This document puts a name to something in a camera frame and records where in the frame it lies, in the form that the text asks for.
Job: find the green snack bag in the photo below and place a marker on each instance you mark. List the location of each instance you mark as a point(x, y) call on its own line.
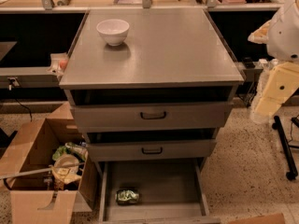
point(72, 149)

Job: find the clear packet with orange item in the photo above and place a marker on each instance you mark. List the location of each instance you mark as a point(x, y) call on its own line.
point(58, 63)

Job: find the metal rod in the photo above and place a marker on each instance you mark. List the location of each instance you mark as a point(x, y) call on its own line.
point(39, 171)

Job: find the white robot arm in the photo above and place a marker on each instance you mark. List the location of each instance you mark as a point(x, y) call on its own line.
point(281, 37)

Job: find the cardboard box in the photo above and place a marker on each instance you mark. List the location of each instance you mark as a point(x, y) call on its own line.
point(24, 199)

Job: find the bottom grey drawer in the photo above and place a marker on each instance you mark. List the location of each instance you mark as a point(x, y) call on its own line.
point(170, 193)

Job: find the round white plate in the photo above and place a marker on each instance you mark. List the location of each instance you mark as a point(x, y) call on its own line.
point(68, 161)

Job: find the crushed green can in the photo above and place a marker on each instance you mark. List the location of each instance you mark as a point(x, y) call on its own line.
point(127, 196)

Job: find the grey drawer cabinet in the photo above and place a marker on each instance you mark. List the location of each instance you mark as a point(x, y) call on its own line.
point(170, 56)

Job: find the top grey drawer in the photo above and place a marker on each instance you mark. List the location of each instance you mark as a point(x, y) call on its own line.
point(150, 117)

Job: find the black stand leg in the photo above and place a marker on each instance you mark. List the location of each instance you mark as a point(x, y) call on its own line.
point(292, 173)

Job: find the middle grey drawer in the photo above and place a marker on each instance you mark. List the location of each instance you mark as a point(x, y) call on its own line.
point(156, 150)

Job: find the white ceramic bowl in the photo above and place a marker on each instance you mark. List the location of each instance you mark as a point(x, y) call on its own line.
point(113, 31)

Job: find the grey drawer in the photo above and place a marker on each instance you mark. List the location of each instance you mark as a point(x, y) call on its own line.
point(156, 150)
point(170, 193)
point(150, 117)

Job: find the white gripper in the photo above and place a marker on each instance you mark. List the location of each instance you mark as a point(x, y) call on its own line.
point(284, 34)

